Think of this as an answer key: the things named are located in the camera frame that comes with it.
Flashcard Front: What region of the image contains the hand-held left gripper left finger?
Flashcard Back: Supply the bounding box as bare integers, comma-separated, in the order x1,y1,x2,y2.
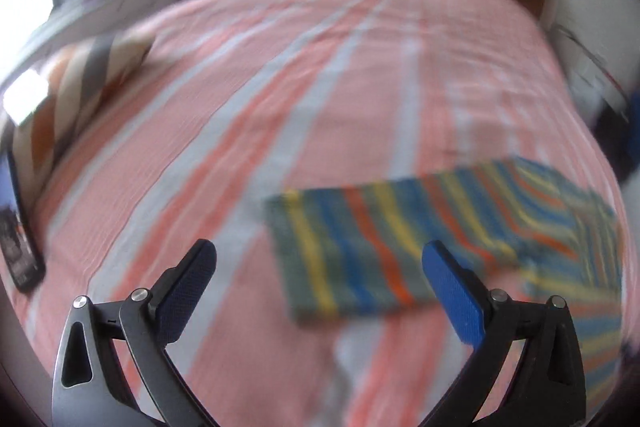
51,239,221,427

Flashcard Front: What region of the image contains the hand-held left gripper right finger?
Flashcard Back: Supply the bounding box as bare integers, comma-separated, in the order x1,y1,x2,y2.
417,240,587,427

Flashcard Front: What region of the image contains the striped knit sweater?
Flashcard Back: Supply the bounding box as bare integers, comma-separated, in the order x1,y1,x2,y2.
263,156,627,414

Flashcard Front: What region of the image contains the black smartphone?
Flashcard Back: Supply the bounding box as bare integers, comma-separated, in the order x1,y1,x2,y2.
0,146,47,293

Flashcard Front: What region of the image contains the striped pillow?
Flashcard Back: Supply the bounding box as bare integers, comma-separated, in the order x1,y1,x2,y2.
2,32,156,208

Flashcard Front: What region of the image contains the pink striped bed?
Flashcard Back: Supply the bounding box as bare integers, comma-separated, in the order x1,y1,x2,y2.
9,0,628,427

